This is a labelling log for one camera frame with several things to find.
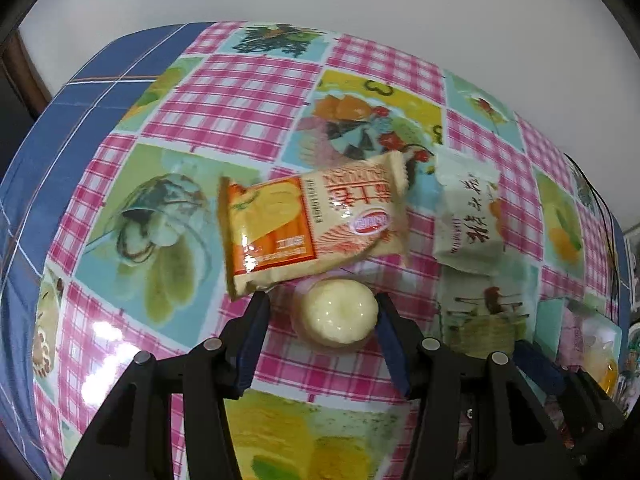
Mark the orange cream cake packet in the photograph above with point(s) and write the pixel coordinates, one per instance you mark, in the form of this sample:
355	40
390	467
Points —
308	224

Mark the white persimmon snack packet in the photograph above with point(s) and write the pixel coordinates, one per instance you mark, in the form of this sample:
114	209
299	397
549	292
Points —
468	229

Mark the small round white candy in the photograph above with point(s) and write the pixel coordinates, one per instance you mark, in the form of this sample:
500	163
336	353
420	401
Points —
334	315

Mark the clear round pastry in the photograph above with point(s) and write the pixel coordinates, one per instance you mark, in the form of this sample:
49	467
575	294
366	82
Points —
590	341

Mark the teal cardboard box tray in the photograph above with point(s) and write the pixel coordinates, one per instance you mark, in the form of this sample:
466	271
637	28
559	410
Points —
548	326

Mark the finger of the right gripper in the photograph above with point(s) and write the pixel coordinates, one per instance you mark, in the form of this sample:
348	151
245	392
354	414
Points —
537	367

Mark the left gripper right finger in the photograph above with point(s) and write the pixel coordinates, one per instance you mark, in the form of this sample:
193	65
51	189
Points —
477	418

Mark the blue plaid cloth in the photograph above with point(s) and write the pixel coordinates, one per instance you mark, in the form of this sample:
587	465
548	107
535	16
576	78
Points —
35	191

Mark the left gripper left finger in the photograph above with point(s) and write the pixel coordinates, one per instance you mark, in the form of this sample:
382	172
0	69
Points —
129	436

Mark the patchwork plastic tablecloth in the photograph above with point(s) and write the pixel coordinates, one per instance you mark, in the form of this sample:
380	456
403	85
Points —
136	261

